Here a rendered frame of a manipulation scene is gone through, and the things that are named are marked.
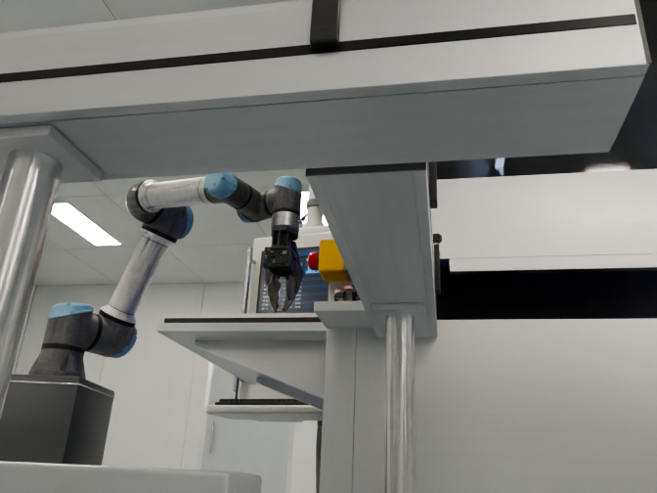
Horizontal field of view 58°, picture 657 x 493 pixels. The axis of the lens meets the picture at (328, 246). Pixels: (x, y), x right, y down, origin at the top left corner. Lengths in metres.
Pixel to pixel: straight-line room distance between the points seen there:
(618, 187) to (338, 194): 0.87
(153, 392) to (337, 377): 6.49
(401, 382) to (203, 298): 6.78
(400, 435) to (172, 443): 6.55
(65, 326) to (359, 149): 1.40
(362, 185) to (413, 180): 0.05
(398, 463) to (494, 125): 0.61
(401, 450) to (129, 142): 0.64
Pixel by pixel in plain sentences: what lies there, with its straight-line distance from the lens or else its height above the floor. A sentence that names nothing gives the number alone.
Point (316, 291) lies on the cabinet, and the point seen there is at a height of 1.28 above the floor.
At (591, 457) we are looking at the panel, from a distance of 1.24.
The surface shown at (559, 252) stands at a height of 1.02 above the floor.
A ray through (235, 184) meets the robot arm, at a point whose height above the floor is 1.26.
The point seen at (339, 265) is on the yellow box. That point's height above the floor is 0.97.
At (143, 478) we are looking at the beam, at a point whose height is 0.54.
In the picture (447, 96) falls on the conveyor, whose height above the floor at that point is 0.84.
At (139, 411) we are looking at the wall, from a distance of 7.72.
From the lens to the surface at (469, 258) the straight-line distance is 1.30.
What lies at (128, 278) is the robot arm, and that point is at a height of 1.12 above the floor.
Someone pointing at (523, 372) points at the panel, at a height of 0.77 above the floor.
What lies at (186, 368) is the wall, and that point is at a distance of 7.56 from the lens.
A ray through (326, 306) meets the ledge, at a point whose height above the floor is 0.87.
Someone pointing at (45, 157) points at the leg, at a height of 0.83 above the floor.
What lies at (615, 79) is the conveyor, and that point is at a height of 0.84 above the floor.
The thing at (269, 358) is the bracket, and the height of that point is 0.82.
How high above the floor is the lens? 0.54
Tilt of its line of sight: 23 degrees up
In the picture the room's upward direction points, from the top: 3 degrees clockwise
